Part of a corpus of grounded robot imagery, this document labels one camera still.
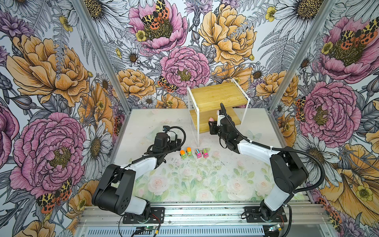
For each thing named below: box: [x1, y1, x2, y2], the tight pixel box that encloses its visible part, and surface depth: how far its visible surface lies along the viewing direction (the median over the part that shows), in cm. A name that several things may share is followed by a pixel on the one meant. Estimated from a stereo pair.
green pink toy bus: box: [201, 148, 209, 159], surface depth 96 cm
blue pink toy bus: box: [194, 148, 203, 159], surface depth 96 cm
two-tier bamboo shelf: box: [186, 78, 251, 147], surface depth 85 cm
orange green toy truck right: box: [185, 146, 192, 157], surface depth 98 cm
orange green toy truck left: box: [179, 150, 187, 160], surface depth 96 cm
